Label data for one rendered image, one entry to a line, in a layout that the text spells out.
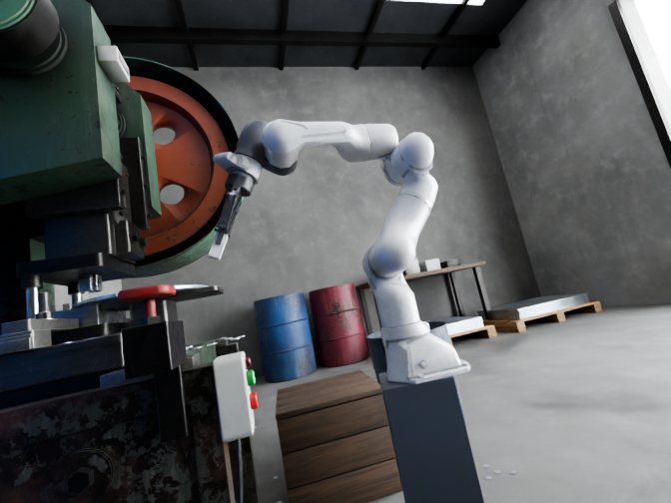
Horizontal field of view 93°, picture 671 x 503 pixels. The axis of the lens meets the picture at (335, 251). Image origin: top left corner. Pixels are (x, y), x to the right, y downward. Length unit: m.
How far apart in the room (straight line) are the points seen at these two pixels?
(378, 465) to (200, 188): 1.21
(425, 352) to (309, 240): 3.57
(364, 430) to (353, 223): 3.55
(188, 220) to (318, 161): 3.64
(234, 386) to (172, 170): 0.98
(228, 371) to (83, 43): 0.76
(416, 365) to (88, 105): 0.95
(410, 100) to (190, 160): 4.81
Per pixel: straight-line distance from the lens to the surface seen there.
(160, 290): 0.54
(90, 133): 0.85
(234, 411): 0.62
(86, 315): 0.88
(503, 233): 5.71
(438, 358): 0.91
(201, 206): 1.29
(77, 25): 1.01
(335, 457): 1.31
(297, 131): 0.89
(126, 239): 0.91
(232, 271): 4.23
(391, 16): 5.38
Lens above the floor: 0.68
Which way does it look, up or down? 9 degrees up
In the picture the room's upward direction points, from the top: 11 degrees counter-clockwise
